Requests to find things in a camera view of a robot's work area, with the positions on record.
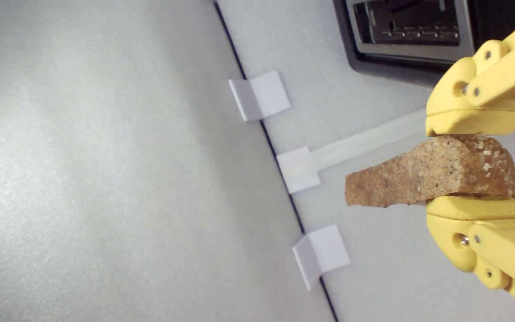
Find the brown bread slice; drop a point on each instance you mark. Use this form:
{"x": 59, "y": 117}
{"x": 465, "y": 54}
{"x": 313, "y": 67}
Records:
{"x": 418, "y": 179}

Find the black two-slot toaster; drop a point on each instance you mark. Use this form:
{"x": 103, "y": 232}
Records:
{"x": 409, "y": 50}

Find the white wall joint strip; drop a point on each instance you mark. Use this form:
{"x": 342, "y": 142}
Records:
{"x": 365, "y": 141}

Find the white wall clip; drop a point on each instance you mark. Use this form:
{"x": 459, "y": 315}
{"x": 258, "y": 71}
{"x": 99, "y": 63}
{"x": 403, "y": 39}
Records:
{"x": 266, "y": 94}
{"x": 327, "y": 250}
{"x": 298, "y": 171}

